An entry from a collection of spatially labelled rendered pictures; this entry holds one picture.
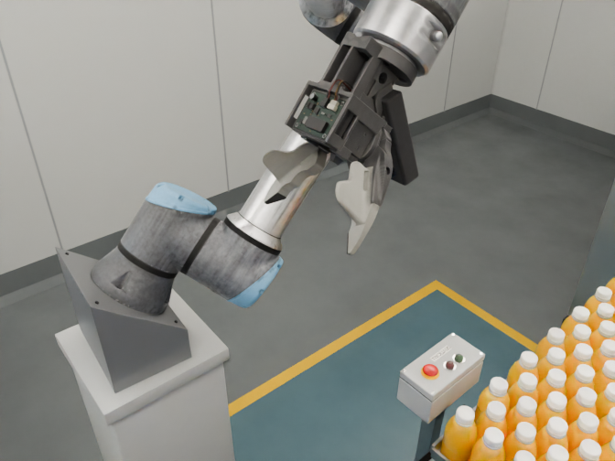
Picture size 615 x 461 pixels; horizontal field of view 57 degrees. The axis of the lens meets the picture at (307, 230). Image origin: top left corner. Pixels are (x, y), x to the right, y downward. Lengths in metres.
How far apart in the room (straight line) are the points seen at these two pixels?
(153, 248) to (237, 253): 0.18
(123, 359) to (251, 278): 0.33
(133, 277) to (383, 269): 2.36
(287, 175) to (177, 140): 2.99
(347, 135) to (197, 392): 1.04
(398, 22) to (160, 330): 0.94
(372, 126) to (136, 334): 0.86
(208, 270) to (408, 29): 0.82
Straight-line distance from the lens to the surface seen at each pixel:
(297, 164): 0.64
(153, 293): 1.31
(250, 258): 1.25
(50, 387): 3.04
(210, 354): 1.43
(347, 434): 2.63
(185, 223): 1.26
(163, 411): 1.47
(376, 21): 0.60
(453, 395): 1.45
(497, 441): 1.30
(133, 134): 3.49
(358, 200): 0.56
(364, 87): 0.58
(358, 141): 0.58
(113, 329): 1.27
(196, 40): 3.52
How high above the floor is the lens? 2.12
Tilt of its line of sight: 34 degrees down
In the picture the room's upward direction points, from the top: straight up
